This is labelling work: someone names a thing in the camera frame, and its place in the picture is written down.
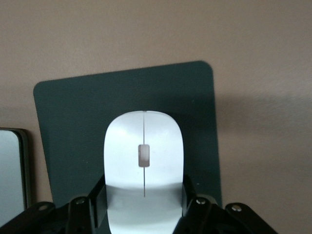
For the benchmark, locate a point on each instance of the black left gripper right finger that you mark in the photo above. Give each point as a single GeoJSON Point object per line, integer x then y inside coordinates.
{"type": "Point", "coordinates": [202, 214]}

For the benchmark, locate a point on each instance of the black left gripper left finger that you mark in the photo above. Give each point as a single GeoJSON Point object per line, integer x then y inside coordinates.
{"type": "Point", "coordinates": [78, 209]}

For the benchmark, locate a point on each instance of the white computer mouse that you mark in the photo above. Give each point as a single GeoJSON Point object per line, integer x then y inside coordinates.
{"type": "Point", "coordinates": [126, 146]}

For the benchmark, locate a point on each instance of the black mouse pad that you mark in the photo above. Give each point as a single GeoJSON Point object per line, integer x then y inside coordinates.
{"type": "Point", "coordinates": [73, 109]}

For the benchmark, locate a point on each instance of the silver laptop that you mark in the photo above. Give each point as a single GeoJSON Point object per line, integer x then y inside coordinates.
{"type": "Point", "coordinates": [9, 165]}

